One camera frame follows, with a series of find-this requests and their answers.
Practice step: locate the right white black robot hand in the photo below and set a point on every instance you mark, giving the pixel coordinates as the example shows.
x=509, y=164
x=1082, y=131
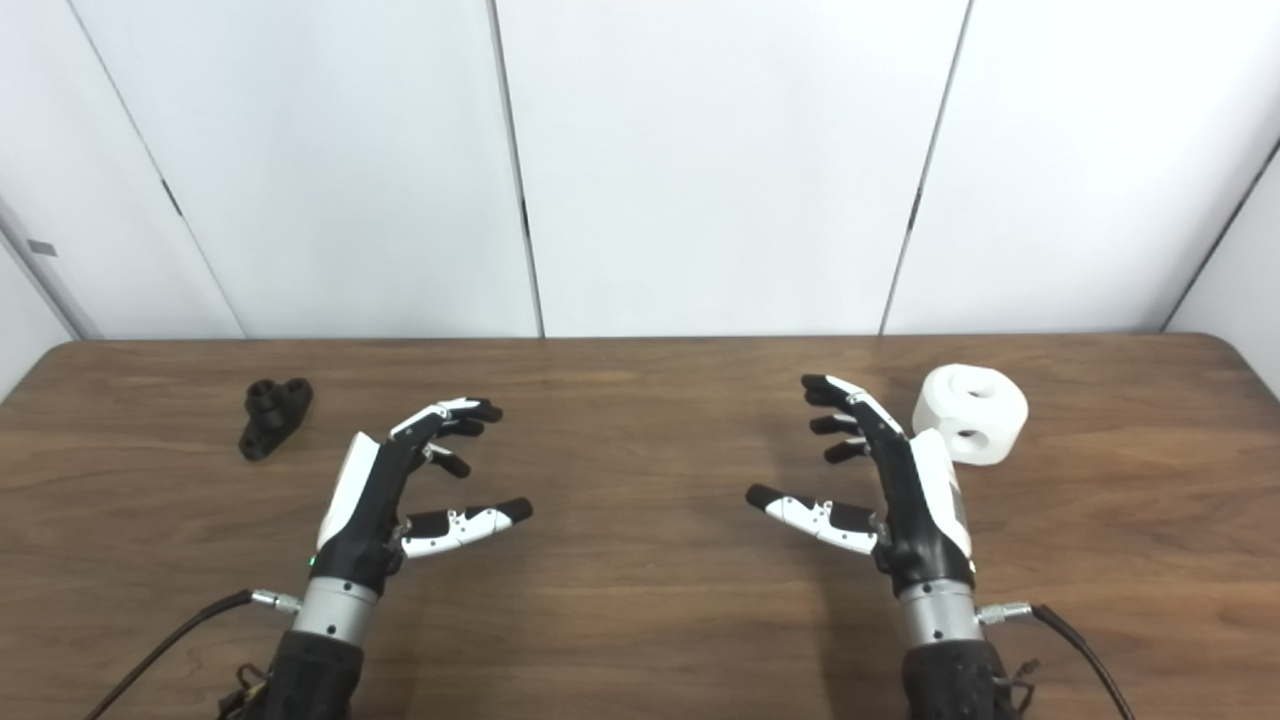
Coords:
x=915, y=510

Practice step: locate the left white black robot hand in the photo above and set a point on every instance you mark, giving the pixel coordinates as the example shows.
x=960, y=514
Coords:
x=365, y=500

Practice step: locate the round white piece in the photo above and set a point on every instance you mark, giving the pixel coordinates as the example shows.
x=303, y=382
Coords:
x=985, y=420

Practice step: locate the black flanged holder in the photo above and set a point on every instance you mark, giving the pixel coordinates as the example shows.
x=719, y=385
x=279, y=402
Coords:
x=270, y=420

